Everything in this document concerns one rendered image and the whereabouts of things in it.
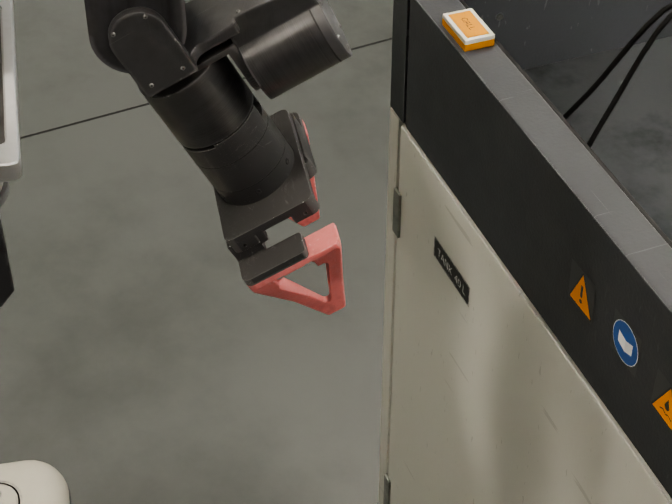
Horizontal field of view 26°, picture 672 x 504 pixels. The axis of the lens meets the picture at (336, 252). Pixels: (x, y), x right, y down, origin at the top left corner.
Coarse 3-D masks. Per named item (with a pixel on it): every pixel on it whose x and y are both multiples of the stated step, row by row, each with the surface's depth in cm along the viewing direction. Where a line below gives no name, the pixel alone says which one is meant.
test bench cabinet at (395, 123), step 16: (400, 128) 152; (384, 304) 171; (384, 320) 173; (384, 336) 174; (384, 352) 176; (384, 368) 177; (384, 384) 179; (384, 400) 181; (384, 416) 182; (384, 432) 184; (384, 448) 186; (384, 464) 188
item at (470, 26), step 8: (456, 16) 134; (464, 16) 134; (472, 16) 134; (456, 24) 133; (464, 24) 133; (472, 24) 133; (480, 24) 133; (464, 32) 132; (472, 32) 132; (480, 32) 132; (488, 32) 132; (456, 40) 133; (488, 40) 132; (464, 48) 132; (472, 48) 132
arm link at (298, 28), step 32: (192, 0) 91; (224, 0) 89; (256, 0) 87; (288, 0) 87; (320, 0) 89; (128, 32) 84; (160, 32) 84; (192, 32) 88; (224, 32) 87; (256, 32) 88; (288, 32) 88; (320, 32) 88; (128, 64) 85; (160, 64) 86; (192, 64) 86; (256, 64) 89; (288, 64) 89; (320, 64) 90
